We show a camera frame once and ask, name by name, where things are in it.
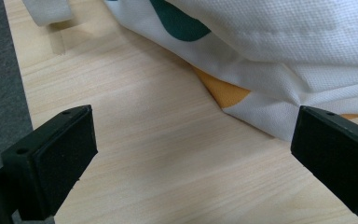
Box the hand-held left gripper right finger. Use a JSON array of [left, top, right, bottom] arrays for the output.
[[290, 105, 358, 222]]

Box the white patterned fabric bag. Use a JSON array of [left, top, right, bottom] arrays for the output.
[[21, 0, 358, 143]]

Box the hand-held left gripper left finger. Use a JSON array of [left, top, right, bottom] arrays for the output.
[[0, 105, 99, 221]]

